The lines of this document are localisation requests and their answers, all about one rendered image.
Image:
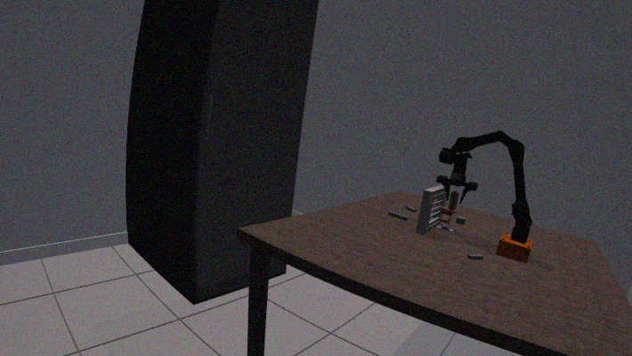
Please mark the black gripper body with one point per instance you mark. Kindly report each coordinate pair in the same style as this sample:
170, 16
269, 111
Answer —
468, 185

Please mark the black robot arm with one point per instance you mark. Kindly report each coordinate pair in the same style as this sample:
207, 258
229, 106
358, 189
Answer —
521, 209

